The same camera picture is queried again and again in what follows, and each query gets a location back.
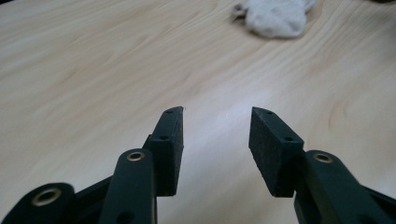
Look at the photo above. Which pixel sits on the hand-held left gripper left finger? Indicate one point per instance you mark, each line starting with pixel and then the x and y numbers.
pixel 165 161

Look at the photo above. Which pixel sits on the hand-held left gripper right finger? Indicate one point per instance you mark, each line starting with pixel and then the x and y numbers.
pixel 277 161

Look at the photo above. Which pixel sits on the white fluffy cloth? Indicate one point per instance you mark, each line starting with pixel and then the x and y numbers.
pixel 277 17

